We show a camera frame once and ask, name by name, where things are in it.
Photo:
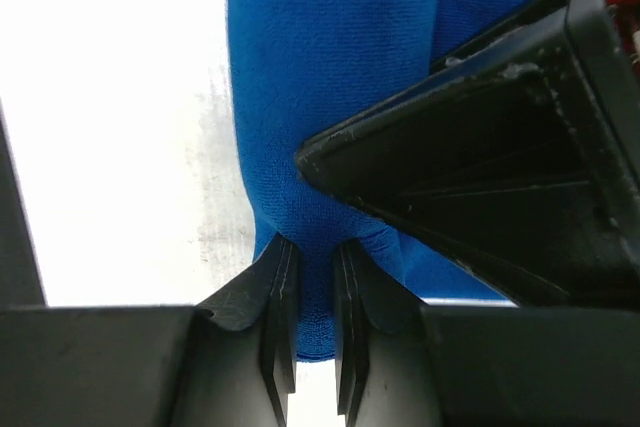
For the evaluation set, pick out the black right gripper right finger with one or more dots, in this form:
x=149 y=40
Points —
x=402 y=362

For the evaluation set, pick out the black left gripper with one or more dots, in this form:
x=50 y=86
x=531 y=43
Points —
x=517 y=158

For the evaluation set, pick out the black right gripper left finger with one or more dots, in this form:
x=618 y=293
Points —
x=229 y=361

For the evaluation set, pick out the blue microfibre towel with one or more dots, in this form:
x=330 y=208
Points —
x=300 y=66

